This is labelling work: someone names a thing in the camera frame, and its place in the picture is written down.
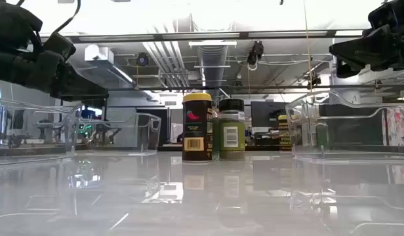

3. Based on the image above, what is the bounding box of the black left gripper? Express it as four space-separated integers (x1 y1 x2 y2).
0 48 110 102

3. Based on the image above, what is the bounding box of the clear plastic bin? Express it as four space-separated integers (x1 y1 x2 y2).
75 112 163 157
285 90 404 165
0 94 83 167

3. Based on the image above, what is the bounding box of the green herb jar black lid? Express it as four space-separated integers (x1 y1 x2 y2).
218 98 246 161

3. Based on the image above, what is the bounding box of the lit blue screen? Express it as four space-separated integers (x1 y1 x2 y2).
82 107 103 119

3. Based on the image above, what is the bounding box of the white round column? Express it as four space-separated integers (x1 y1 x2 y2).
333 71 362 105

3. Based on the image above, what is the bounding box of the white ceiling unit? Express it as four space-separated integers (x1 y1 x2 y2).
83 44 115 63

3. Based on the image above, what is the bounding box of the small black ceiling device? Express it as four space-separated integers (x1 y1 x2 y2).
307 74 323 90

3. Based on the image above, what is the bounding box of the floral cloth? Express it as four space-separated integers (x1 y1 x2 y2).
381 107 404 148

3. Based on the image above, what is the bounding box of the black hanging ceiling device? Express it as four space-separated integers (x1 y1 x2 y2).
247 41 265 71

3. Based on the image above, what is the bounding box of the black monitor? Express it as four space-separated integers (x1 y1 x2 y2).
250 100 287 128

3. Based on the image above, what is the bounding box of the wooden background table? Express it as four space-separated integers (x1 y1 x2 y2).
157 143 281 152

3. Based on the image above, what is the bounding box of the white ceiling light fixture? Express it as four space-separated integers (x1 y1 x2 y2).
188 40 238 47

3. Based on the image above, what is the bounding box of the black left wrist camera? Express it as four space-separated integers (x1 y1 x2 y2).
43 32 77 62

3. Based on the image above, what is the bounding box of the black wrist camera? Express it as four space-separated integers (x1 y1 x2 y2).
368 0 404 30
43 32 77 62

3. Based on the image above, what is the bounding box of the yellow hanging cord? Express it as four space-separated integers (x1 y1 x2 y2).
302 0 314 92

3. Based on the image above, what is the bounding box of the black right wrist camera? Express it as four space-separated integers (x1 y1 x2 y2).
368 0 404 30

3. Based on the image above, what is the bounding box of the black frame beam with lights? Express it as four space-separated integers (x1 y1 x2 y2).
39 30 363 44

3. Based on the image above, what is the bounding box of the black dome ceiling camera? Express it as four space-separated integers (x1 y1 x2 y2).
136 52 150 68

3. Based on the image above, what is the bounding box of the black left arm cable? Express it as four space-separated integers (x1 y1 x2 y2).
52 0 82 35

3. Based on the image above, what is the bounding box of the grey ribbed ceiling duct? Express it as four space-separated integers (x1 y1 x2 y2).
197 45 230 96

